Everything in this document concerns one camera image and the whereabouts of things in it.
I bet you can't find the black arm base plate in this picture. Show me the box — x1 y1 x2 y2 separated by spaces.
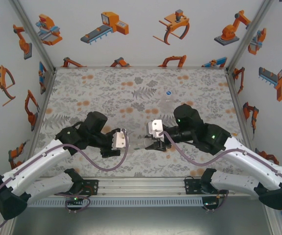
183 176 203 195
81 179 100 196

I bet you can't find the clear plastic bottle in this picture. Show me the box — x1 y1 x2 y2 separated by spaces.
160 90 176 115

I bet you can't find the floral patterned table mat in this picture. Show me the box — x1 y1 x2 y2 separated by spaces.
32 68 252 178

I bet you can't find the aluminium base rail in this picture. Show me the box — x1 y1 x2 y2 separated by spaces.
27 176 256 197

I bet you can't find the aluminium frame rail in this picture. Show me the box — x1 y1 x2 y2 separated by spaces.
225 68 254 150
24 68 58 162
54 65 229 71

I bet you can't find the aluminium frame post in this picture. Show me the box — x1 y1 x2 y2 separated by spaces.
226 0 276 73
262 208 282 235
8 0 57 73
0 217 19 235

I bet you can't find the grey slotted cable duct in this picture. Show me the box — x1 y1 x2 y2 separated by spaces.
27 197 203 208

